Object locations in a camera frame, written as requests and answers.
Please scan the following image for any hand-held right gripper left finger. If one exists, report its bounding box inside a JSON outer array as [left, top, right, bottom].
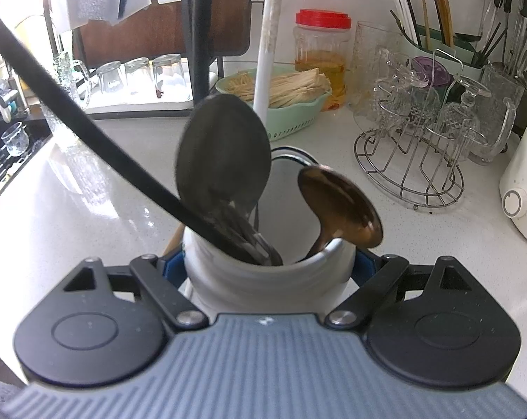
[[63, 247, 209, 328]]

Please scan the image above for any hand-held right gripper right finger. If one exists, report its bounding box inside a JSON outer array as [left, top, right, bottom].
[[325, 244, 478, 328]]

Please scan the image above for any brown wooden chopstick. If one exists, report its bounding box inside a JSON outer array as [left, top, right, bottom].
[[164, 225, 186, 256]]

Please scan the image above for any copper spoon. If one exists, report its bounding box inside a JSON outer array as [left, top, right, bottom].
[[297, 165, 384, 262]]

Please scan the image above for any white ceramic jar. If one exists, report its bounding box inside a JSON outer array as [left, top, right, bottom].
[[182, 147, 358, 315]]

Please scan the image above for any silver spoon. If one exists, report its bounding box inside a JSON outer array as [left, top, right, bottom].
[[176, 94, 284, 267]]

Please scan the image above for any black chopstick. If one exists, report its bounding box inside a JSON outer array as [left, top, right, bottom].
[[0, 0, 266, 265]]

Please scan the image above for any white chopstick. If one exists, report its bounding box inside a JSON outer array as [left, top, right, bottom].
[[252, 0, 288, 116]]

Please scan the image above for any green plastic basket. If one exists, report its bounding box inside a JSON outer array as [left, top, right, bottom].
[[215, 65, 333, 142]]

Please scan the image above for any crystal goblet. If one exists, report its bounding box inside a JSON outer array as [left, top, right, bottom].
[[435, 74, 493, 162]]

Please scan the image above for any white electric cooker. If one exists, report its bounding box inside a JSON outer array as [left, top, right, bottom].
[[499, 93, 527, 251]]

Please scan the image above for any clear stemmed glass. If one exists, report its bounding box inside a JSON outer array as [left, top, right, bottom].
[[374, 50, 430, 123]]

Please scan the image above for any clear glass tumbler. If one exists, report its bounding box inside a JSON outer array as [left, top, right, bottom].
[[124, 58, 154, 96], [96, 60, 125, 97], [152, 53, 190, 99]]

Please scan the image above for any bundle of bamboo sticks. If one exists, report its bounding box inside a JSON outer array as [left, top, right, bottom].
[[225, 70, 329, 109]]

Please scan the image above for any small crystal glass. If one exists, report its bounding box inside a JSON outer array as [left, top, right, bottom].
[[1, 121, 30, 158]]

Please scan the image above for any tall clear glass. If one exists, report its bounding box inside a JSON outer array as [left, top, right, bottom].
[[348, 21, 404, 116]]

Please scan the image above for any textured glass mug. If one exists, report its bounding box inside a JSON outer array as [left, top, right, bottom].
[[41, 50, 92, 149]]

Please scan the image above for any textured glass pitcher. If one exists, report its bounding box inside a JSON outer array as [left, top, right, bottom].
[[475, 63, 527, 164]]

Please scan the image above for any red lid plastic jar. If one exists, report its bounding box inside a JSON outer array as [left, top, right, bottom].
[[294, 9, 352, 112]]

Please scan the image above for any metal faucet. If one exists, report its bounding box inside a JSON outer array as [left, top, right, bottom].
[[0, 87, 28, 123]]

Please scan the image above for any wooden cutting board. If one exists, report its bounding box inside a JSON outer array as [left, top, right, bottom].
[[73, 0, 252, 68]]

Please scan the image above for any black metal rack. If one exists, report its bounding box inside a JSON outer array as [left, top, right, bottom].
[[43, 0, 222, 105]]

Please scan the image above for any bunch of assorted chopsticks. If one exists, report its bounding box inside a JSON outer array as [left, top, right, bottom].
[[386, 0, 456, 49]]

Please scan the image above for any white hanging cloth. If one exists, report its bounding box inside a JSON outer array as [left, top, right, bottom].
[[49, 0, 83, 32]]

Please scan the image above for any row of hanging kitchen tools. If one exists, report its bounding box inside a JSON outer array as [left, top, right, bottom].
[[482, 0, 527, 88]]

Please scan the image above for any wire glass rack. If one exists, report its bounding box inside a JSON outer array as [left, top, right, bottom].
[[354, 48, 466, 211]]

